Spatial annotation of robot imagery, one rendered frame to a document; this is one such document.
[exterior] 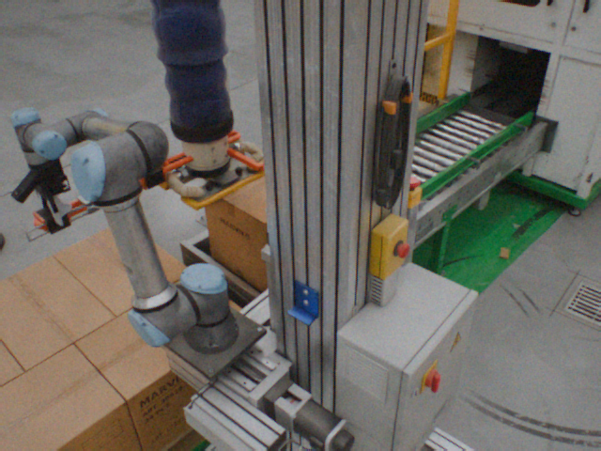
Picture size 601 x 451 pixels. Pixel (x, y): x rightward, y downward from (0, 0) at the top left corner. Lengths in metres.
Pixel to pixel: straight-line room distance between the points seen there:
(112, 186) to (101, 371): 1.17
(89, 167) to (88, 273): 1.55
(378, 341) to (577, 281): 2.41
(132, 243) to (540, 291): 2.61
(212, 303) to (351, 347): 0.38
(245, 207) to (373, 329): 1.06
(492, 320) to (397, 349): 1.92
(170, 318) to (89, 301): 1.22
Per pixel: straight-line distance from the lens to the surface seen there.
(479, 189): 3.39
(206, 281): 1.49
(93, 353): 2.41
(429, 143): 3.63
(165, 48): 1.92
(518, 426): 2.86
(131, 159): 1.30
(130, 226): 1.35
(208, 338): 1.60
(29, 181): 1.83
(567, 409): 2.99
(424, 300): 1.49
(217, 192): 2.08
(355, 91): 1.07
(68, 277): 2.80
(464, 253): 3.65
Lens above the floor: 2.25
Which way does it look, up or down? 37 degrees down
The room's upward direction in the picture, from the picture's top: 2 degrees counter-clockwise
